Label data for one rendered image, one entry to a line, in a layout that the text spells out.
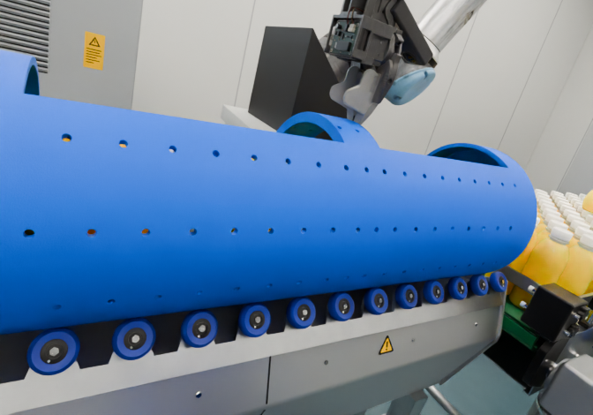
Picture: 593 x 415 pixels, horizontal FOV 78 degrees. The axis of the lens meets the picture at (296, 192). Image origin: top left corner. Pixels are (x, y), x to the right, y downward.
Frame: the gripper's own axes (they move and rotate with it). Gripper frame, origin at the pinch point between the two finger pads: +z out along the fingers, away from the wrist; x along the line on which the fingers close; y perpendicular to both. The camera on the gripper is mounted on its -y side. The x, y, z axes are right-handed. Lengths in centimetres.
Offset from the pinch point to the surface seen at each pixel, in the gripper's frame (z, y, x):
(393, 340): 34.6, -11.7, 12.4
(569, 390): 42, -51, 28
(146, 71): 23, -9, -268
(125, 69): 13, 18, -143
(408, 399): 62, -34, 7
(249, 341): 30.0, 16.5, 10.8
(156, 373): 31.3, 28.4, 11.9
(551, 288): 23, -47, 18
